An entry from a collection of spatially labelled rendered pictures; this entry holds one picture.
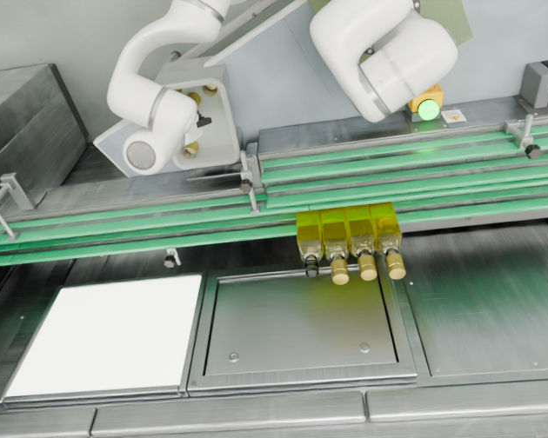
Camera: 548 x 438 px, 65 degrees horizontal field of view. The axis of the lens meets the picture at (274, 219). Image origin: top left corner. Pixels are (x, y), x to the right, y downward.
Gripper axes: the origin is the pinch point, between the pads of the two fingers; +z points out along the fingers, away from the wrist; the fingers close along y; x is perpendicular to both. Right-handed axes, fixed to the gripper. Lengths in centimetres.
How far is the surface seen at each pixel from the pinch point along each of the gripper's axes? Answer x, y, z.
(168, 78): 8.9, -3.9, 7.6
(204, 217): -23.9, -1.1, -1.1
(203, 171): -17.0, -3.4, 15.5
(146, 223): -23.4, -16.2, -1.1
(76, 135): -11, -73, 80
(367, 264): -32, 36, -18
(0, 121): 4, -72, 37
